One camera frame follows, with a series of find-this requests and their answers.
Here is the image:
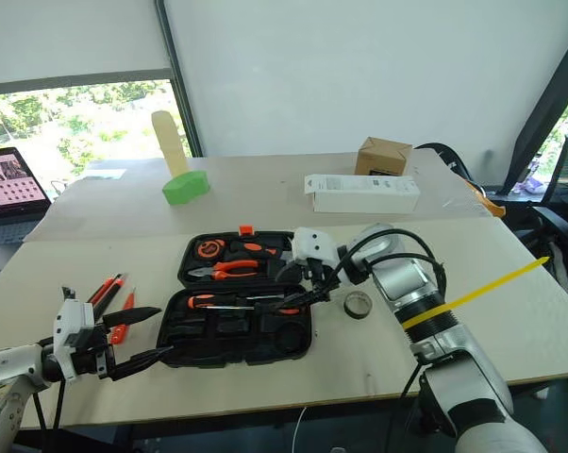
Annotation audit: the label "long white carton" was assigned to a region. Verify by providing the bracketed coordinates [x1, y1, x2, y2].
[304, 173, 422, 214]

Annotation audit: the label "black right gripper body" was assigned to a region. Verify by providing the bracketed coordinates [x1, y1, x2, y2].
[276, 257, 335, 296]

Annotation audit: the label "black window frame post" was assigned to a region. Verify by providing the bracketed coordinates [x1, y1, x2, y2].
[154, 0, 204, 159]

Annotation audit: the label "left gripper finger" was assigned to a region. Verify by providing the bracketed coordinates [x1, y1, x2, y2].
[108, 345, 175, 381]
[102, 306, 163, 328]

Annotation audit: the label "grey laptop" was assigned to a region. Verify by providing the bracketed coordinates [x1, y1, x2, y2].
[0, 146, 54, 249]

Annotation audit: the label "yellow zip tie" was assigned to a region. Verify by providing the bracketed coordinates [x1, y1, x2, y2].
[401, 256, 551, 331]

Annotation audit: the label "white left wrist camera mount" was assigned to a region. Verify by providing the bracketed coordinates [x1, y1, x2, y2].
[52, 299, 96, 381]

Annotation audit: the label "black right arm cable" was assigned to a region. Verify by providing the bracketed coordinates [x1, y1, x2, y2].
[330, 229, 448, 310]

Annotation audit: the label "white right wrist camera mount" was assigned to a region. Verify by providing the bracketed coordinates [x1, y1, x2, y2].
[291, 226, 343, 274]

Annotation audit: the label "small orange hand tool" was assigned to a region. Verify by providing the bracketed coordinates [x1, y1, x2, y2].
[109, 285, 138, 346]

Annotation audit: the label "black slanted window frame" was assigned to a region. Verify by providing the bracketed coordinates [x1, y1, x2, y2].
[498, 32, 568, 197]

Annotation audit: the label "green foam block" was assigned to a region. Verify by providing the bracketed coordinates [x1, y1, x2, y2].
[161, 170, 211, 207]

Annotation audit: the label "orange black tape measure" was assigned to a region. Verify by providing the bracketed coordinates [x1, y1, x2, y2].
[192, 239, 227, 260]

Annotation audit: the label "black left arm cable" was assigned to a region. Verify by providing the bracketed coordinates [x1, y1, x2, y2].
[30, 376, 67, 453]

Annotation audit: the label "orange black screwdriver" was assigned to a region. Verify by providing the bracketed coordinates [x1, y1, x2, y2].
[185, 293, 285, 309]
[201, 303, 301, 316]

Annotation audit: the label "black plastic tool case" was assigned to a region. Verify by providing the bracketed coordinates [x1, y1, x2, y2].
[155, 228, 316, 369]

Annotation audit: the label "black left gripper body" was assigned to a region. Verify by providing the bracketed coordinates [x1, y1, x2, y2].
[71, 325, 120, 381]

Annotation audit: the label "orange handled pliers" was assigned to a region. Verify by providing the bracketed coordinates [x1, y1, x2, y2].
[187, 259, 262, 282]

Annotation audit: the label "black office chair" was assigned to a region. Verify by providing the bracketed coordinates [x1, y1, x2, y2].
[491, 197, 568, 310]

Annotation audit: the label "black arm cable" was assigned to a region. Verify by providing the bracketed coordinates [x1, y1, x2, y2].
[330, 229, 448, 310]
[30, 376, 67, 453]

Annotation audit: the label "black curved chair back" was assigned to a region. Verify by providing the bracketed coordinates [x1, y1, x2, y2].
[413, 142, 476, 183]

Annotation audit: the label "white roller blind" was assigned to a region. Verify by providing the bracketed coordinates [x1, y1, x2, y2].
[0, 0, 172, 98]

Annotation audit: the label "black orange handled tool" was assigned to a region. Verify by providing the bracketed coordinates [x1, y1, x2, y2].
[226, 240, 281, 259]

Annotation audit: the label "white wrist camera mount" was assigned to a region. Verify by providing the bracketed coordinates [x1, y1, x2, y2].
[52, 299, 96, 381]
[291, 226, 343, 274]

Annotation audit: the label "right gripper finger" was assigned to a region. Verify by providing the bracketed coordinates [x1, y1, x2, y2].
[264, 288, 333, 316]
[254, 281, 323, 309]

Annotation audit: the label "brown cardboard box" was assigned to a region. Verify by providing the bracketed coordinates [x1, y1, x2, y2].
[354, 136, 413, 177]

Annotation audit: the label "black tape roll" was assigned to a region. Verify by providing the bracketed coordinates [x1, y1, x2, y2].
[342, 291, 374, 322]

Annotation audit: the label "thin white cable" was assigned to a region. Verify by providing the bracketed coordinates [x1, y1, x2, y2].
[292, 404, 309, 453]

